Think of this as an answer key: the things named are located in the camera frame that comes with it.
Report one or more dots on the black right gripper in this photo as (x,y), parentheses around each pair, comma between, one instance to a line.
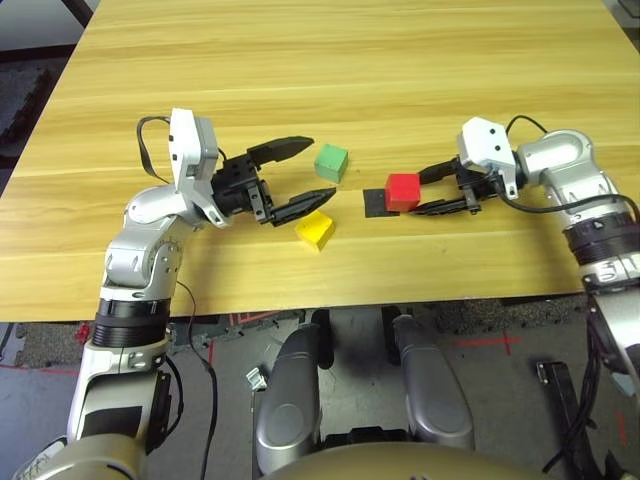
(480,189)

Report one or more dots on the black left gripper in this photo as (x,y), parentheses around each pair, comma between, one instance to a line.
(240,187)

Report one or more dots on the red wooden block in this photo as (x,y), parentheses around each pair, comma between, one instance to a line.
(402,192)

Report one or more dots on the green wooden block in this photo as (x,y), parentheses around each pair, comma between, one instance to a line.
(330,162)

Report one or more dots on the yellow wooden block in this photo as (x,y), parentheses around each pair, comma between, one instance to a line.
(315,230)

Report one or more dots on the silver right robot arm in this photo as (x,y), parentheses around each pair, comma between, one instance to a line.
(585,185)

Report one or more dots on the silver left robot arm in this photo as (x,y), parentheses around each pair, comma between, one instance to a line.
(142,250)

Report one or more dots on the black square table marker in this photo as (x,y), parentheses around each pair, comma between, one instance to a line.
(374,205)

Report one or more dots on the dark speckled floor mat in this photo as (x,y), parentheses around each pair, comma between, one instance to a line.
(500,315)

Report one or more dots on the black support bar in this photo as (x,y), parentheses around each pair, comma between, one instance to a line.
(324,340)

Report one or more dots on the grey right robot leg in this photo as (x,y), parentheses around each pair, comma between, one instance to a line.
(435,390)

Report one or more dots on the grey robot leg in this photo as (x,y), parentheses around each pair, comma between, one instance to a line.
(435,390)
(292,390)

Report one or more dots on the grey left robot leg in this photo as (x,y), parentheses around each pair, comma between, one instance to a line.
(292,390)

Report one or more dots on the black bar on floor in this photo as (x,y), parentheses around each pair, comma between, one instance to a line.
(565,400)

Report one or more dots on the small red floor object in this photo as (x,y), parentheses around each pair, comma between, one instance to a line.
(84,334)

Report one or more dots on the beige robot torso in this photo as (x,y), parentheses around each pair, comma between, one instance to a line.
(400,465)

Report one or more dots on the black foam puzzle mat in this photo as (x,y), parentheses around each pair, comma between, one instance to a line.
(22,105)

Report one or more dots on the white sneaker shoe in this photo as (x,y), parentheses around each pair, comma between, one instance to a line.
(40,460)

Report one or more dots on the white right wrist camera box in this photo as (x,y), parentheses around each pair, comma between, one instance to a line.
(485,142)

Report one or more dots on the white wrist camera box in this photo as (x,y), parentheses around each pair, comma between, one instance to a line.
(485,142)
(187,145)

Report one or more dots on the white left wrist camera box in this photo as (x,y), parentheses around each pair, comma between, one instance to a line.
(187,145)

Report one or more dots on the small silver floor bracket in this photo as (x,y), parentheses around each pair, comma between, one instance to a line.
(256,380)

